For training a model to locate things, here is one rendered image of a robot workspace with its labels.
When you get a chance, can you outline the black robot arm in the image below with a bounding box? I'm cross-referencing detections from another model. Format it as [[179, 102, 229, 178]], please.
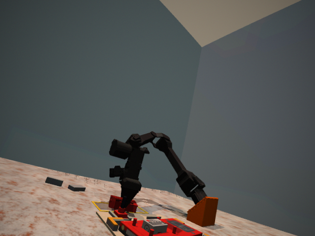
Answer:
[[109, 131, 207, 205]]

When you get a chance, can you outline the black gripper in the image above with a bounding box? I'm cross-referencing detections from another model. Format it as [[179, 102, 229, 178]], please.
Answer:
[[119, 161, 142, 208]]

